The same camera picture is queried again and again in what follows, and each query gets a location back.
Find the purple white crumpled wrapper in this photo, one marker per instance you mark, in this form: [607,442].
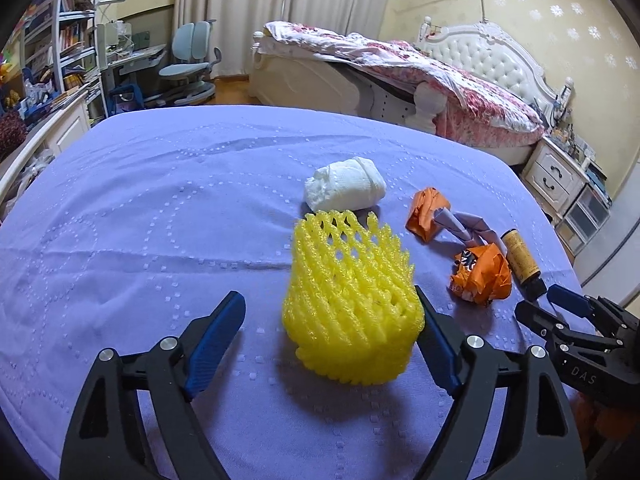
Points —
[467,225]

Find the grey study desk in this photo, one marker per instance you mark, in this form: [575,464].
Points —
[135,57]

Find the white crumpled tissue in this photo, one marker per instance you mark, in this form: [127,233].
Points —
[345,182]

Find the clutter on nightstand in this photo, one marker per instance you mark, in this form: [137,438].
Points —
[575,130]

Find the white bookshelf with books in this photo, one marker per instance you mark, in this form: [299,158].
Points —
[65,35]

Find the light blue desk chair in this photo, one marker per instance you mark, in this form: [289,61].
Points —
[190,50]

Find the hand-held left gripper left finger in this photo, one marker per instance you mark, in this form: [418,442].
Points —
[215,340]

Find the clear plastic drawer unit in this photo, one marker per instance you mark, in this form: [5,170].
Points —
[582,220]

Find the orange wrapper with dark print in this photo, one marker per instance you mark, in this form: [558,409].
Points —
[482,272]

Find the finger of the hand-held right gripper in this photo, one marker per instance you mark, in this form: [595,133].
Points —
[537,317]
[570,300]

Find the white bed with tufted headboard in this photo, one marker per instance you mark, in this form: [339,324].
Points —
[495,60]

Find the white wardrobe sliding door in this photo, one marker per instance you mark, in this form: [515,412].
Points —
[620,240]

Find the purple tablecloth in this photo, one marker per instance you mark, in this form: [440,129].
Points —
[175,210]

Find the white nightstand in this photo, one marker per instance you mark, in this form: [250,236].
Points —
[550,170]

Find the floral pink quilt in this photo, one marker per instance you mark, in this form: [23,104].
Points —
[400,60]

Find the yellow bottle with black cap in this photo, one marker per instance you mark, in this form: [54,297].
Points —
[517,255]

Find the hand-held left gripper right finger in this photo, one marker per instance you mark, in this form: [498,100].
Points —
[445,360]

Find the small orange crumpled wrapper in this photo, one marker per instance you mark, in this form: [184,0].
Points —
[422,215]

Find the white low cabinet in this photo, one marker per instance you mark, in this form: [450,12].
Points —
[55,130]

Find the yellow foam fruit net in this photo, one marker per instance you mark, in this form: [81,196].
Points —
[350,300]

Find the blue plastic stool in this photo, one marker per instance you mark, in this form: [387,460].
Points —
[127,97]

